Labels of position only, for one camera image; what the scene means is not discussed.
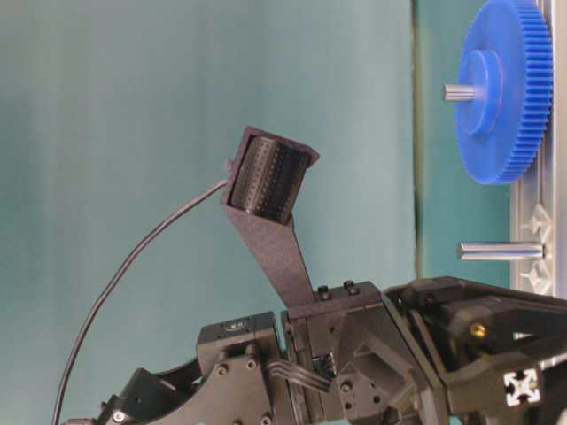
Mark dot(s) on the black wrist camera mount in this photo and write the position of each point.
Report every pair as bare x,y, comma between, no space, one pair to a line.
262,188

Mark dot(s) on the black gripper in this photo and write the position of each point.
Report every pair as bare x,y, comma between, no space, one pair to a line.
428,352

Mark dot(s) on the free steel shaft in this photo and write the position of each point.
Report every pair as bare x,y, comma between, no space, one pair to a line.
500,251

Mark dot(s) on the aluminium extrusion rail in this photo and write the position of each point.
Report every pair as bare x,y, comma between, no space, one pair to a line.
538,198

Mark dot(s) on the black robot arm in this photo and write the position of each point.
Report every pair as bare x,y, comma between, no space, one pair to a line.
240,375

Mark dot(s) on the large blue plastic gear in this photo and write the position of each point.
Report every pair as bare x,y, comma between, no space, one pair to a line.
507,57

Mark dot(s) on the steel shaft through large gear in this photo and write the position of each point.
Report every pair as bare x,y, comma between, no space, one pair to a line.
463,92

